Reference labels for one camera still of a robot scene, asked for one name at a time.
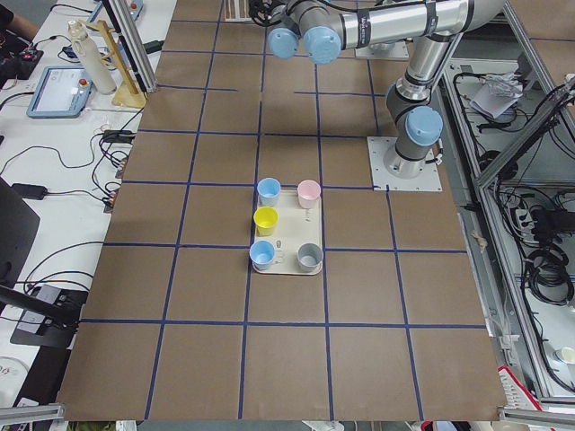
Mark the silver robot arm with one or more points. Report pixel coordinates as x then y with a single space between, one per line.
325 30

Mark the yellow plastic cup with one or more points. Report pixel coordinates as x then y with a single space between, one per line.
266 220

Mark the pink plastic cup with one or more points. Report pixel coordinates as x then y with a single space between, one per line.
308 193

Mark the light blue cup near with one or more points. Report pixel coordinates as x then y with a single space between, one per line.
268 192

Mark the light blue cup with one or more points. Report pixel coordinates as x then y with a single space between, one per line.
268 192
262 254

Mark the light blue cup far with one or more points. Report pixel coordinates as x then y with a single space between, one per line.
262 254

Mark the grey plastic cup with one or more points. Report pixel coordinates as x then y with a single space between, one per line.
309 257

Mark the wooden cup stand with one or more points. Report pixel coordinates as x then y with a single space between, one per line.
128 93

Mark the cream plastic tray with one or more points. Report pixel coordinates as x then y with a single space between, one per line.
296 226

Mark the crumpled white paper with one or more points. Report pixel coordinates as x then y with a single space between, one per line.
497 95

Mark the blue teach pendant tablet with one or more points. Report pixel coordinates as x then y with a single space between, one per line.
62 93

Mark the black monitor stand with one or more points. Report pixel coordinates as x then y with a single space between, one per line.
50 315

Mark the white water bottle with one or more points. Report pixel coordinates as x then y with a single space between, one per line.
90 57

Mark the black power adapter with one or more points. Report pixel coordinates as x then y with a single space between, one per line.
30 191

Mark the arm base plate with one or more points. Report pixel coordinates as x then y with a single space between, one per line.
422 179

